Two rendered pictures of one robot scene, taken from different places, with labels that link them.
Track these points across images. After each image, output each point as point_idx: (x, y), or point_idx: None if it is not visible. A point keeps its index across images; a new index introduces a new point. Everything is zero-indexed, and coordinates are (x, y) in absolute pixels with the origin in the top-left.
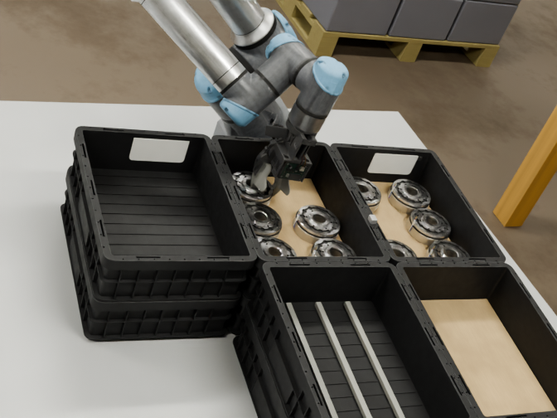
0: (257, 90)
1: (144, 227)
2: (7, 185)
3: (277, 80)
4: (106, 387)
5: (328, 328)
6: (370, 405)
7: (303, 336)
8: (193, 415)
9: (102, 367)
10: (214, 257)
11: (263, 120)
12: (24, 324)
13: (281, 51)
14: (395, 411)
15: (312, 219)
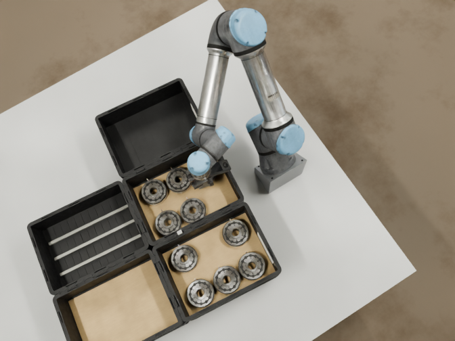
0: (196, 135)
1: (155, 132)
2: (192, 77)
3: (201, 141)
4: (92, 152)
5: (118, 226)
6: (80, 252)
7: (108, 215)
8: (89, 187)
9: (101, 147)
10: (114, 158)
11: (263, 163)
12: None
13: (212, 133)
14: (77, 264)
15: (189, 206)
